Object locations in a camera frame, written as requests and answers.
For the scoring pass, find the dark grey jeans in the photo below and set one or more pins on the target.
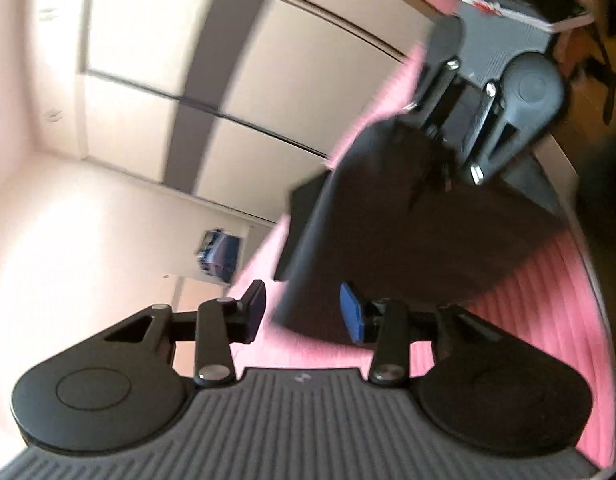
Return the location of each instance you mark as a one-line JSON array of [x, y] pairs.
[[393, 220]]

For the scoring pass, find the stack of folded clothes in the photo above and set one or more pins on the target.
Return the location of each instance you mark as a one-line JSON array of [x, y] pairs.
[[218, 254]]

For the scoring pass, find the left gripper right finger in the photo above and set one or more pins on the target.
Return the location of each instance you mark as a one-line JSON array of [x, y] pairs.
[[478, 384]]

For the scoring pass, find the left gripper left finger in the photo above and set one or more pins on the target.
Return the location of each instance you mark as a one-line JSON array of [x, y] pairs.
[[129, 383]]

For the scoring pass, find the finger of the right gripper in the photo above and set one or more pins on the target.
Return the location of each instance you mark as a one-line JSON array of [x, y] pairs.
[[513, 113], [439, 69]]

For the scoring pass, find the person's right hand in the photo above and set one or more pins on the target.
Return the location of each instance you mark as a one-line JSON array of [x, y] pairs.
[[588, 59]]

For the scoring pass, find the white sliding wardrobe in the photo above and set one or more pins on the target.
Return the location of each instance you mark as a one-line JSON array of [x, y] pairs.
[[232, 101]]

